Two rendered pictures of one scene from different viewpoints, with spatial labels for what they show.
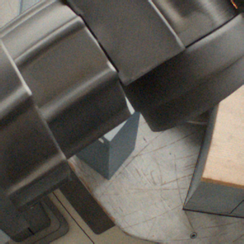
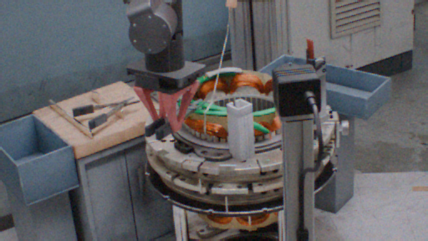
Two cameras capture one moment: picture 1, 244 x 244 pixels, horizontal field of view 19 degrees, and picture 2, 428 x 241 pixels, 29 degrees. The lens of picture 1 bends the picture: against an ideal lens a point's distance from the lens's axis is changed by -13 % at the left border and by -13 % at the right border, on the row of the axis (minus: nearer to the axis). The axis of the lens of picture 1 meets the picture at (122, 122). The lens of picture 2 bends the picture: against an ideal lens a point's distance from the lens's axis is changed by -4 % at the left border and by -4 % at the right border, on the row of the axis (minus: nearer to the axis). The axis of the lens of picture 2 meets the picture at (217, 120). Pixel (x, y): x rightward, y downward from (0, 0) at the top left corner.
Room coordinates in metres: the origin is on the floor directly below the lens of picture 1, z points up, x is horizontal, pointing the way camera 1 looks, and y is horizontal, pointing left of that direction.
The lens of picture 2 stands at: (1.49, -1.03, 1.74)
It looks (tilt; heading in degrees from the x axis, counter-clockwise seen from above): 27 degrees down; 137
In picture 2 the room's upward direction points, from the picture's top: 4 degrees counter-clockwise
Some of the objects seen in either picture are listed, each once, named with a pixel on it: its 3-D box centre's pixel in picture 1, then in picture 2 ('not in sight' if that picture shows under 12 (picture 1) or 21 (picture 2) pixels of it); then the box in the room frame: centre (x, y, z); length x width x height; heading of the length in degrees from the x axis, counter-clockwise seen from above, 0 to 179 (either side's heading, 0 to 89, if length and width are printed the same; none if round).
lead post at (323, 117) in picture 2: not in sight; (319, 89); (0.69, -0.06, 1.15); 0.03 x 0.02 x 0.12; 76
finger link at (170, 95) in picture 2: not in sight; (167, 99); (0.62, -0.32, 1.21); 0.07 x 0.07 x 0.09; 10
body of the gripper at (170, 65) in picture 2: not in sight; (164, 53); (0.62, -0.31, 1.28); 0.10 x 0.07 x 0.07; 10
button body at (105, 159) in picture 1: (105, 131); not in sight; (0.33, 0.02, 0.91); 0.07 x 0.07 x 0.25; 57
